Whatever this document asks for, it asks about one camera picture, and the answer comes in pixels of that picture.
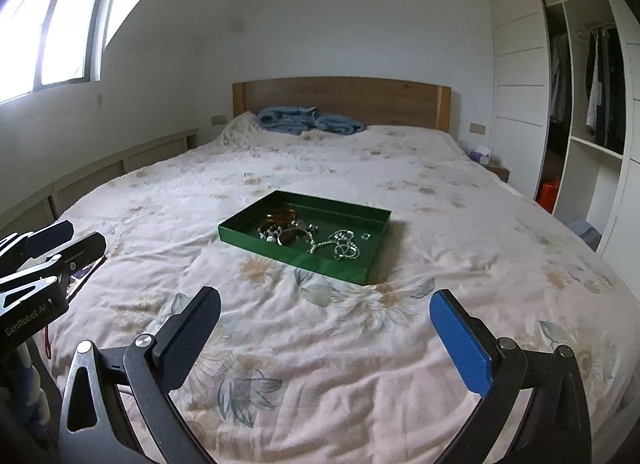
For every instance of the amber bangle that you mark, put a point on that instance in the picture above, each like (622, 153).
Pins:
(277, 216)

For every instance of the wooden nightstand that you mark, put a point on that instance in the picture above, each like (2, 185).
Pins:
(499, 174)

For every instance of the wall socket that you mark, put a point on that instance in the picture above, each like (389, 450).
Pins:
(218, 119)

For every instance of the olive green bangle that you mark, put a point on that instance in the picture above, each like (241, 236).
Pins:
(286, 239)

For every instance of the thin silver bangle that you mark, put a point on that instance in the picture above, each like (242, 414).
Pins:
(305, 225)

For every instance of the window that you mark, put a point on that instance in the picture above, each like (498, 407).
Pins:
(65, 24)

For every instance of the tissue pack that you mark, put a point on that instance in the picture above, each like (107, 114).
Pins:
(481, 154)

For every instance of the blue blanket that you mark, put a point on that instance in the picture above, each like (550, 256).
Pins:
(290, 119)

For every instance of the green tray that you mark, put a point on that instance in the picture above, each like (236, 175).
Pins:
(325, 264)

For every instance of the white wardrobe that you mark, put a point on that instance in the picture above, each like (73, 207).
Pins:
(520, 69)

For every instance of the wooden headboard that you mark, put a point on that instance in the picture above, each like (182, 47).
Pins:
(350, 99)

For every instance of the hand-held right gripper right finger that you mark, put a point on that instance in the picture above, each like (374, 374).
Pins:
(460, 344)

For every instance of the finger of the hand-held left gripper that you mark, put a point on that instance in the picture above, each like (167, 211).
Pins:
(50, 236)
(82, 251)

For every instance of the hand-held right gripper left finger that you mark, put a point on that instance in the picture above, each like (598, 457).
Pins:
(190, 339)

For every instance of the floral bedsheet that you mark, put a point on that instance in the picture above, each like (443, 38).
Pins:
(250, 169)

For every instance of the hanging clothes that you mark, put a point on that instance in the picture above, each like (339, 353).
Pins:
(605, 89)
(559, 79)

